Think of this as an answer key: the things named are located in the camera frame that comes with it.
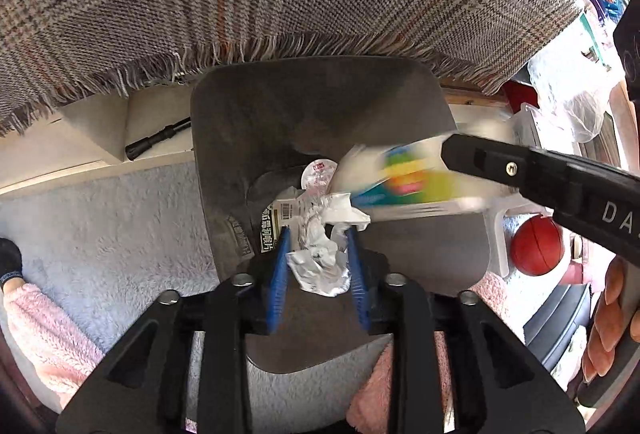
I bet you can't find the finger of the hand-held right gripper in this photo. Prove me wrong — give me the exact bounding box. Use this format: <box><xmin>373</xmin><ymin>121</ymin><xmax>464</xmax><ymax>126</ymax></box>
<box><xmin>440</xmin><ymin>131</ymin><xmax>587</xmax><ymax>216</ymax></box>

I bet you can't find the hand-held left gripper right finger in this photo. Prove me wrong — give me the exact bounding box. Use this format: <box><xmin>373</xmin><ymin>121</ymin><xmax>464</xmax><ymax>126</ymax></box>
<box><xmin>345</xmin><ymin>226</ymin><xmax>586</xmax><ymax>434</ymax></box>

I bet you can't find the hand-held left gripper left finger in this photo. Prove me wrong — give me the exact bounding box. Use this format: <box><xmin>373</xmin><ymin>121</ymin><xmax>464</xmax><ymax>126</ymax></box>
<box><xmin>55</xmin><ymin>226</ymin><xmax>293</xmax><ymax>434</ymax></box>

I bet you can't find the white wrapper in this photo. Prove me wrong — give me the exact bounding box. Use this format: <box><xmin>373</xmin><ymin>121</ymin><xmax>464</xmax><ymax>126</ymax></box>
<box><xmin>284</xmin><ymin>193</ymin><xmax>372</xmax><ymax>299</ymax></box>

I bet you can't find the colourful snack packet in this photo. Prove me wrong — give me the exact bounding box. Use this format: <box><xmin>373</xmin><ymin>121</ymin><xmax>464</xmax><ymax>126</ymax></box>
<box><xmin>327</xmin><ymin>136</ymin><xmax>490</xmax><ymax>221</ymax></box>

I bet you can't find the dark grey waste bin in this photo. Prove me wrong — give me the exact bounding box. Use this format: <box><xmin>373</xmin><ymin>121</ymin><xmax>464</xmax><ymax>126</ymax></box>
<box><xmin>189</xmin><ymin>56</ymin><xmax>495</xmax><ymax>376</ymax></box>

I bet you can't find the person's right hand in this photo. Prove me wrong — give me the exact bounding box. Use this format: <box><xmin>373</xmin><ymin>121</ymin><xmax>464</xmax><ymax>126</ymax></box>
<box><xmin>581</xmin><ymin>258</ymin><xmax>626</xmax><ymax>383</ymax></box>

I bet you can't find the black white labelled packet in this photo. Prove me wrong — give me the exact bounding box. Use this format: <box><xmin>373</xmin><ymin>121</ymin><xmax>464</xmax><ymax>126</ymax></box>
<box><xmin>254</xmin><ymin>198</ymin><xmax>302</xmax><ymax>256</ymax></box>

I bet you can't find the red ball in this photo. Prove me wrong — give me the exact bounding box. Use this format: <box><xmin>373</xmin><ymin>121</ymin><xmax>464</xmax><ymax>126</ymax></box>
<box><xmin>509</xmin><ymin>215</ymin><xmax>567</xmax><ymax>278</ymax></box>

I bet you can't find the clear plastic bag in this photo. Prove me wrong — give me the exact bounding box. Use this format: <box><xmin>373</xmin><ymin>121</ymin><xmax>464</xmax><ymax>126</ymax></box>
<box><xmin>526</xmin><ymin>13</ymin><xmax>610</xmax><ymax>144</ymax></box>

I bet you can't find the person's right leg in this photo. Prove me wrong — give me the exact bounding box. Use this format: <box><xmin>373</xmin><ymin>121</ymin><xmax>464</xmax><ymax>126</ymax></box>
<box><xmin>344</xmin><ymin>271</ymin><xmax>512</xmax><ymax>432</ymax></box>

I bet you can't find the person's leg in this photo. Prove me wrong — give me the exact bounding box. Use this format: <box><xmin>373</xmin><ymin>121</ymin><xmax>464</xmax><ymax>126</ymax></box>
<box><xmin>344</xmin><ymin>271</ymin><xmax>512</xmax><ymax>432</ymax></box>
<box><xmin>0</xmin><ymin>281</ymin><xmax>105</xmax><ymax>415</ymax></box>

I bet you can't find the grey plastic tub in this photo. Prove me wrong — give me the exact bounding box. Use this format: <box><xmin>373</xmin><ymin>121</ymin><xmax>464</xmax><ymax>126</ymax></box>
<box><xmin>521</xmin><ymin>283</ymin><xmax>592</xmax><ymax>361</ymax></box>

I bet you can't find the fluffy grey rug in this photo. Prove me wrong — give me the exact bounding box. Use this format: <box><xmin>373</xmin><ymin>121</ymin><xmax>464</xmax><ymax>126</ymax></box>
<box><xmin>0</xmin><ymin>158</ymin><xmax>523</xmax><ymax>434</ymax></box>

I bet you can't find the black flashlight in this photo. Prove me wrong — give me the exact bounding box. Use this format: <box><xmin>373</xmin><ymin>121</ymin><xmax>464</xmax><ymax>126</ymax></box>
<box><xmin>124</xmin><ymin>116</ymin><xmax>194</xmax><ymax>161</ymax></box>

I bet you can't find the cream bed base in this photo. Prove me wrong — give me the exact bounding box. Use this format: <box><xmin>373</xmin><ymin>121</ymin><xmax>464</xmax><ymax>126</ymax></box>
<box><xmin>0</xmin><ymin>90</ymin><xmax>197</xmax><ymax>196</ymax></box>

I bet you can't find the person's left leg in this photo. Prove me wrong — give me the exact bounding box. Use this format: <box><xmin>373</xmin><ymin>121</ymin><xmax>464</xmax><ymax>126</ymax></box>
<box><xmin>0</xmin><ymin>281</ymin><xmax>105</xmax><ymax>415</ymax></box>

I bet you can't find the black sock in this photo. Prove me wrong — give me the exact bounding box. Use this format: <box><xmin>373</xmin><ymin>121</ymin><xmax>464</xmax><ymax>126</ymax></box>
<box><xmin>0</xmin><ymin>236</ymin><xmax>24</xmax><ymax>295</ymax></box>

